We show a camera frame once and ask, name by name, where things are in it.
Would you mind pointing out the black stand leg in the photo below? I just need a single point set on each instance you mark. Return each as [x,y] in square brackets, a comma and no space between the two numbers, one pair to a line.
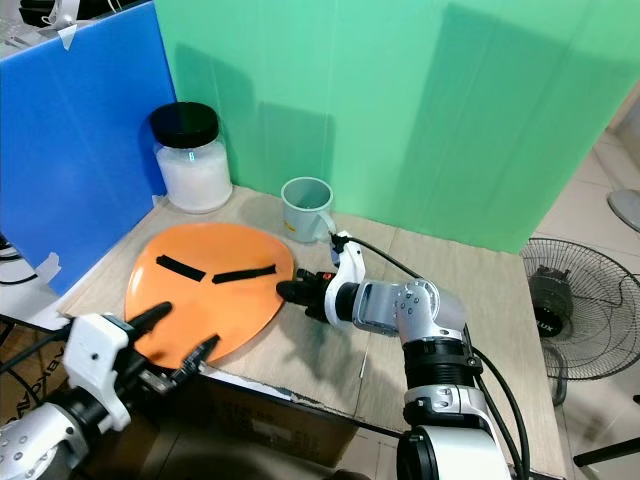
[610,452]

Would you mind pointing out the glass jar with black lid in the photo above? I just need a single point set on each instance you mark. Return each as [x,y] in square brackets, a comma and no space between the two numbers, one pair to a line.
[190,168]

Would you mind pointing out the blue corrugated plastic board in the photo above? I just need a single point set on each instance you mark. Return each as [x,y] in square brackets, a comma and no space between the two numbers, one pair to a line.
[80,150]

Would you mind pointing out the short black strip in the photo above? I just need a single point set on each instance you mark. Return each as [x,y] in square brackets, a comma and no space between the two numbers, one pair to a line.
[180,267]

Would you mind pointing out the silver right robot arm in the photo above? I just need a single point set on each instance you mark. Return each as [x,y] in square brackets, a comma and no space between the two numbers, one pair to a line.
[435,340]

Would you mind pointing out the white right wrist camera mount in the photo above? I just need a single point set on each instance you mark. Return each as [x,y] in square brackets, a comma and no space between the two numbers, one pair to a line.
[350,272]

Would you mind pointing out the grey-green ceramic mug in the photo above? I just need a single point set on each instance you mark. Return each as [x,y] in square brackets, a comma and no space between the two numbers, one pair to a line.
[305,213]

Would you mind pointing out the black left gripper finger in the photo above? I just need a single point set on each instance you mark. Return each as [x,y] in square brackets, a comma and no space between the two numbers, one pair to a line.
[198,357]
[150,318]

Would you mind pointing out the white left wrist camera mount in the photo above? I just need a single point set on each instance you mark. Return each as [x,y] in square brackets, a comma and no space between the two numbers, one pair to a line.
[100,358]

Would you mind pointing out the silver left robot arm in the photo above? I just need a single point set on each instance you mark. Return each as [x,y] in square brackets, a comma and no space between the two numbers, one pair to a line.
[50,445]

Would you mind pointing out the green corrugated plastic board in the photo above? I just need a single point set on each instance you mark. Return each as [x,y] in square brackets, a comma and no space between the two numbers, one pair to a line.
[410,110]

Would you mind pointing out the orange plastic plate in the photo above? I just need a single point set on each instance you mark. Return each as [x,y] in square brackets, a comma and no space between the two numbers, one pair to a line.
[190,308]

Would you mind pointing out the long black strip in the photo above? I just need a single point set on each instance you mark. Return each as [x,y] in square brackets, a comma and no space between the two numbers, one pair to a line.
[245,274]

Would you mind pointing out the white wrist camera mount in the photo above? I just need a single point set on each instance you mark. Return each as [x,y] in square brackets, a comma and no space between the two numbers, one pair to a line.
[100,358]
[350,272]

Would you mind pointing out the plain brown cardboard box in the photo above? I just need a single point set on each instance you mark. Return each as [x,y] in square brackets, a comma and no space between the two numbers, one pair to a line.
[260,425]

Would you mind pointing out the black floor fan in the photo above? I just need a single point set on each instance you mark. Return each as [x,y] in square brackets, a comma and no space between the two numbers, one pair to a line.
[580,300]

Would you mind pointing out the white tape piece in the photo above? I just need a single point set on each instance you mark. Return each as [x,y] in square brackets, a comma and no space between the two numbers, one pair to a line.
[68,37]
[48,270]

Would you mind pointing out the printed brown cardboard box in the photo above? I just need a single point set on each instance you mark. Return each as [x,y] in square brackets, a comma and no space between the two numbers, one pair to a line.
[35,360]

